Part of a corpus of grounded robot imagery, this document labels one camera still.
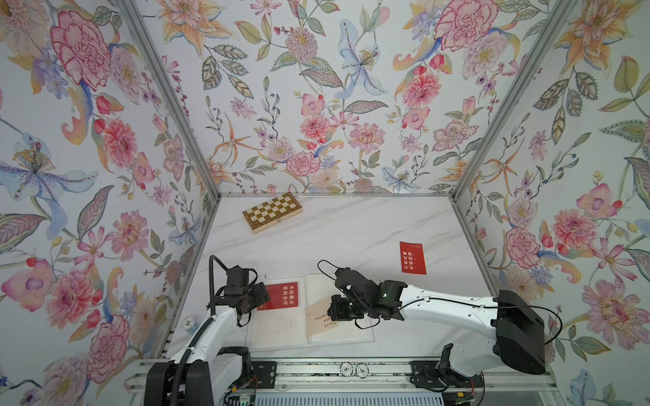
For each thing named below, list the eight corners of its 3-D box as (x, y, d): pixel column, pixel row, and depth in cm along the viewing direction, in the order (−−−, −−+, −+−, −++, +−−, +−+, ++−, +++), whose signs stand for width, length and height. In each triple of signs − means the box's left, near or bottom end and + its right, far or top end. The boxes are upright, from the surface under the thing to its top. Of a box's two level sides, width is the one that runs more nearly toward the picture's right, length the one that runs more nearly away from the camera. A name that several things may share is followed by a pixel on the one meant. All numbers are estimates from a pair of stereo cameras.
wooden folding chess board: (254, 234, 110) (252, 229, 107) (244, 215, 116) (242, 210, 113) (302, 212, 118) (302, 207, 115) (290, 196, 124) (290, 191, 122)
